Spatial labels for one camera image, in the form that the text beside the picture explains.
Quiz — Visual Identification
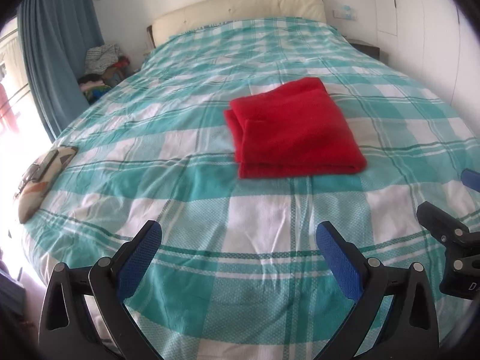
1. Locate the red knit sweater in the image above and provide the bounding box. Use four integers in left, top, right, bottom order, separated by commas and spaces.
224, 77, 367, 179

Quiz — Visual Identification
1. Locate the pile of clothes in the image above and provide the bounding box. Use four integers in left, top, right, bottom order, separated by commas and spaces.
77, 43, 130, 105

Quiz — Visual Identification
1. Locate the patterned cushion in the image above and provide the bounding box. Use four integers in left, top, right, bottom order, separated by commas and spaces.
15, 146, 78, 224

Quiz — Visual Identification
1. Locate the white wardrobe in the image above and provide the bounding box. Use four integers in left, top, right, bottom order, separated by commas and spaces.
375, 0, 479, 130

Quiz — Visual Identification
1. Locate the dark wooden nightstand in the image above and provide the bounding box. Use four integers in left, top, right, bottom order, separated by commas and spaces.
347, 39, 381, 60

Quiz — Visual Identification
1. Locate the black device on cushion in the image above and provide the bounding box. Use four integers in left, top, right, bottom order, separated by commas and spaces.
21, 150, 59, 186

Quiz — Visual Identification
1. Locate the teal plaid bed cover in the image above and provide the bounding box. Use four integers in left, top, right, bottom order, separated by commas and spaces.
18, 18, 479, 359

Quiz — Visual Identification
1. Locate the red garment hanging outside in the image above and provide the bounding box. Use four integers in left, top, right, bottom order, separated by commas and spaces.
0, 84, 18, 133

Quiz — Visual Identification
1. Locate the cream padded headboard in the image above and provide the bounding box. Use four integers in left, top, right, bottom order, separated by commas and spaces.
147, 0, 326, 47

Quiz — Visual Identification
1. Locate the blue curtain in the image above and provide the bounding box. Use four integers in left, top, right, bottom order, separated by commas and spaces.
17, 0, 103, 141

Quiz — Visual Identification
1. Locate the white wall socket panel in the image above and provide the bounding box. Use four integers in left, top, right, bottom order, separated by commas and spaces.
333, 6, 357, 21

